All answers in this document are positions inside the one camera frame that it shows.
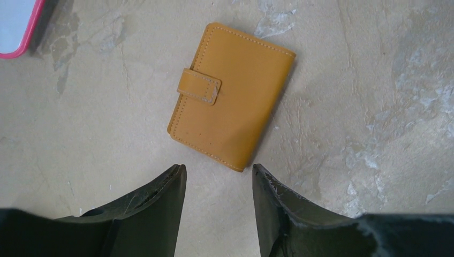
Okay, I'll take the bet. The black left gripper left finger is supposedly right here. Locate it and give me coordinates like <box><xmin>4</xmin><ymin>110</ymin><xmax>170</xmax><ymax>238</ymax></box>
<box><xmin>1</xmin><ymin>164</ymin><xmax>187</xmax><ymax>256</ymax></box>

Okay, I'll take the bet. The yellow leather card holder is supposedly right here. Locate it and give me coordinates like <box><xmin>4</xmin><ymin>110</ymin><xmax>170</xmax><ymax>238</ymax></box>
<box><xmin>167</xmin><ymin>22</ymin><xmax>296</xmax><ymax>172</ymax></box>

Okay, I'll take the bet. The pink framed whiteboard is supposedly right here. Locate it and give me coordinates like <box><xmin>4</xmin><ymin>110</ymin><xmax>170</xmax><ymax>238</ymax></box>
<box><xmin>1</xmin><ymin>0</ymin><xmax>46</xmax><ymax>59</ymax></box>

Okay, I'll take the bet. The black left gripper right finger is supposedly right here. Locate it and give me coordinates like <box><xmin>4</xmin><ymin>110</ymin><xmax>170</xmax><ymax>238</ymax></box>
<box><xmin>252</xmin><ymin>164</ymin><xmax>453</xmax><ymax>256</ymax></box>

